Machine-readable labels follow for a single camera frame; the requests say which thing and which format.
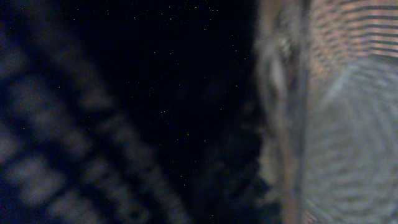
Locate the blue foil box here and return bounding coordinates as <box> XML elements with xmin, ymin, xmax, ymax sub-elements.
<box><xmin>1</xmin><ymin>1</ymin><xmax>280</xmax><ymax>223</ymax></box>

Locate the grey plastic basket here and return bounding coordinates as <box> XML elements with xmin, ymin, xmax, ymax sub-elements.
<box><xmin>254</xmin><ymin>0</ymin><xmax>397</xmax><ymax>223</ymax></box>

